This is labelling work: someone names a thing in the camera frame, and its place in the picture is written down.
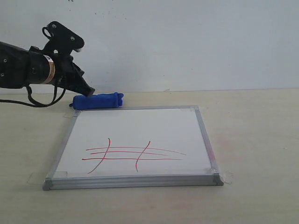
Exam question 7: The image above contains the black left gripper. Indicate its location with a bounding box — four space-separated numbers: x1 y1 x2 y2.
52 55 95 97

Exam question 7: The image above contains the blue cloth eraser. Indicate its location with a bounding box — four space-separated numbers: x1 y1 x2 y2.
69 92 124 110

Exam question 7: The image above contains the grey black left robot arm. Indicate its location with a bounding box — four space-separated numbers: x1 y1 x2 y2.
0 42 95 97

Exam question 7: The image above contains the clear tape back left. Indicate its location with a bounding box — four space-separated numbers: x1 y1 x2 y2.
63 111 80 118

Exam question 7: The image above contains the clear tape back right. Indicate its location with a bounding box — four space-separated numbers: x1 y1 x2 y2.
180 105 209 114

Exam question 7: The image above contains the clear tape front right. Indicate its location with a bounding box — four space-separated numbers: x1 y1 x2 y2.
206 168 233 186

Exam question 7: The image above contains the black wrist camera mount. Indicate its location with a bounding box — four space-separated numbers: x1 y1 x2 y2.
42 21 85 56

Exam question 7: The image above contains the white board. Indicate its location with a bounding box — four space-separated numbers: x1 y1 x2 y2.
43 106 219 191

